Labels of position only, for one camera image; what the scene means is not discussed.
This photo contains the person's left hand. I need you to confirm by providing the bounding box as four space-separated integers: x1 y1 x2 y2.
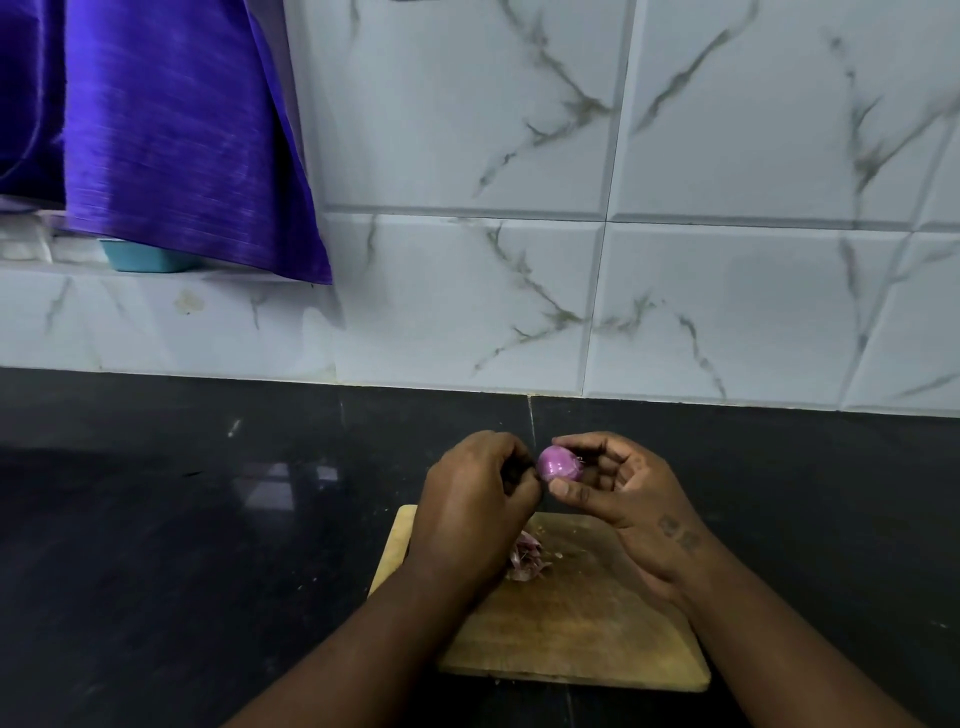
403 430 543 595

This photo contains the person's right hand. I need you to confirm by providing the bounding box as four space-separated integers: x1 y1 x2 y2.
548 431 712 610

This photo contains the light blue plastic container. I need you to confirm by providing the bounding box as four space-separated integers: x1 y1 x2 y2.
99 237 202 274

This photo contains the wooden cutting board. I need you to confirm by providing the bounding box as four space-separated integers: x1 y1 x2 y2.
368 504 712 693

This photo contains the person's right forearm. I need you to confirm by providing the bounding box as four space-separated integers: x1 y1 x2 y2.
672 529 925 728

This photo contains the purple satin curtain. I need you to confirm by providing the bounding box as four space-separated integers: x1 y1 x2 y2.
0 0 333 286

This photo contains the pile of onion peels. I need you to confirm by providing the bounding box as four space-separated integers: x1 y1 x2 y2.
505 529 553 582

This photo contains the person's left forearm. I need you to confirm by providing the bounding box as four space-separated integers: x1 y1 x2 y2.
222 556 510 728

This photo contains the small peeled purple onion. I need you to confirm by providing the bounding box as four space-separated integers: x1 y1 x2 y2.
535 445 585 483

